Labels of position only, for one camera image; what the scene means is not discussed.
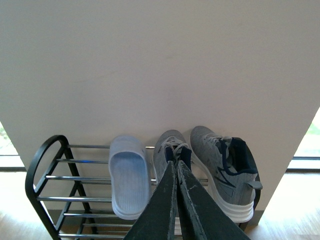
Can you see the light blue slide slipper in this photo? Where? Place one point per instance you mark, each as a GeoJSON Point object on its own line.
{"type": "Point", "coordinates": [130, 177]}

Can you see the black metal shoe rack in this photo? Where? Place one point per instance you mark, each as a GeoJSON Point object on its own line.
{"type": "Point", "coordinates": [70, 188]}

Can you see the grey knit sneaker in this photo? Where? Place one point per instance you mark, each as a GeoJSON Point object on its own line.
{"type": "Point", "coordinates": [171, 146]}
{"type": "Point", "coordinates": [231, 171]}

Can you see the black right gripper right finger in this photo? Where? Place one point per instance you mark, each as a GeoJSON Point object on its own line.
{"type": "Point", "coordinates": [200, 217]}

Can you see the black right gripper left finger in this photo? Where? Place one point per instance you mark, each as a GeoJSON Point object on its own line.
{"type": "Point", "coordinates": [157, 221]}

